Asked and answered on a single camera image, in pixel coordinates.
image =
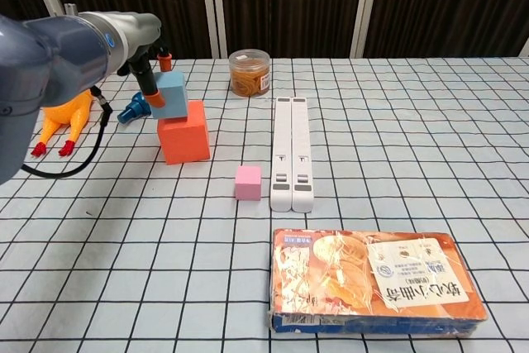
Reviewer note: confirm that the checked light blue tablecloth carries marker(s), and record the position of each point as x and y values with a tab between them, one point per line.
392	142

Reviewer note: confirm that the orange snack box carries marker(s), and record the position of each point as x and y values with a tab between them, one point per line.
355	278

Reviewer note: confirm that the orange foam cube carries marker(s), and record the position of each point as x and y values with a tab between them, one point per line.
186	140

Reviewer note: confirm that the yellow rubber chicken toy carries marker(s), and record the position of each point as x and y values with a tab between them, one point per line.
70	115

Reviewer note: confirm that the clear jar of rubber bands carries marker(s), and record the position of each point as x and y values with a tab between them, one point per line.
249	76

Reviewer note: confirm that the light blue foam cube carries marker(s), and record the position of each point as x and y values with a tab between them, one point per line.
173	96

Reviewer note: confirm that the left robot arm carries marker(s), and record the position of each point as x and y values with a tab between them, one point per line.
49	59

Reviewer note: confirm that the white folding stand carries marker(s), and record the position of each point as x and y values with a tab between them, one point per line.
291	154

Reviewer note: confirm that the pink foam cube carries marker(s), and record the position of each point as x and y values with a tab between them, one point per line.
248	184

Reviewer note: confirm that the blue spray bottle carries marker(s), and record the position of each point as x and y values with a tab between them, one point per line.
132	111

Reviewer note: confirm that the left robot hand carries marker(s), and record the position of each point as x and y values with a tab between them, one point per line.
144	30

